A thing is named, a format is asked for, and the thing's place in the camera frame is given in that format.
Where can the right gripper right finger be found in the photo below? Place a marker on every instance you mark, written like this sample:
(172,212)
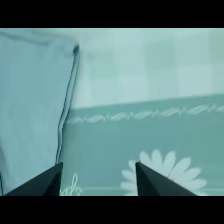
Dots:
(153,183)

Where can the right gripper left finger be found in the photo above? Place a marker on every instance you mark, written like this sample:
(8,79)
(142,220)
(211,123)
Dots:
(46,181)

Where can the light blue shirt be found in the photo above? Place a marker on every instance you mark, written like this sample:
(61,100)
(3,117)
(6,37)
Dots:
(31,100)

